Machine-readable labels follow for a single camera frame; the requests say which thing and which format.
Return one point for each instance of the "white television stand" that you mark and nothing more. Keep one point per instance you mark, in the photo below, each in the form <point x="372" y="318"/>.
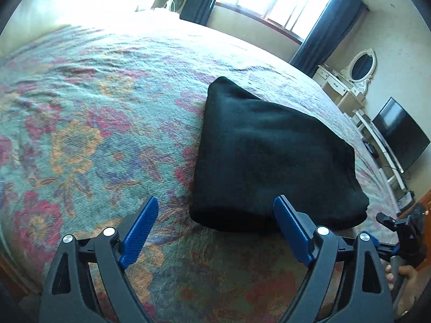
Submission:
<point x="380" y="144"/>

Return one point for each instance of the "black flat television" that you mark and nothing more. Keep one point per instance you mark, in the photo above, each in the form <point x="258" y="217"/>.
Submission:
<point x="400" y="131"/>

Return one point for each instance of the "cream tufted headboard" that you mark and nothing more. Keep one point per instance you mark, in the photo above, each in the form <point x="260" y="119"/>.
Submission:
<point x="67" y="3"/>

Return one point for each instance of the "white round fan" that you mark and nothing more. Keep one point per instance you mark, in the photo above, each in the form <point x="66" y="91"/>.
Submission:
<point x="175" y="1"/>

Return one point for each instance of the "person's right hand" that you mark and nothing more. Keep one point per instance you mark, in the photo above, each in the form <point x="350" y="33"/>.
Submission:
<point x="409" y="287"/>

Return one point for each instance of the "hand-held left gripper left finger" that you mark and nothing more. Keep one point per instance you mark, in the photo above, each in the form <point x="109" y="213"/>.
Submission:
<point x="141" y="232"/>

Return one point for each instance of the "white dressing table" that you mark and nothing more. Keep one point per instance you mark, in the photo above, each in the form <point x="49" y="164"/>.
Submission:
<point x="336" y="84"/>

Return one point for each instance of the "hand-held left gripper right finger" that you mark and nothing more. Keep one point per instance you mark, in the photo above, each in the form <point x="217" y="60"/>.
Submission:
<point x="292" y="230"/>

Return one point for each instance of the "black pants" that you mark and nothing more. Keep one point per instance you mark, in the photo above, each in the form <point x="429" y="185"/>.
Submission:
<point x="269" y="154"/>

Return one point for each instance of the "oval white-framed mirror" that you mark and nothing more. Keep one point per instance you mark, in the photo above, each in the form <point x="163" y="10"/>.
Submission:
<point x="362" y="65"/>

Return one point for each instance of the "floral bed blanket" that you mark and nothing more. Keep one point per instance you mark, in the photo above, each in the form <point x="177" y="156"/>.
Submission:
<point x="101" y="124"/>

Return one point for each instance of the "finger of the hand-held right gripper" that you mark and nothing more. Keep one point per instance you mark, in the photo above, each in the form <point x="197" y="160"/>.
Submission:
<point x="387" y="220"/>

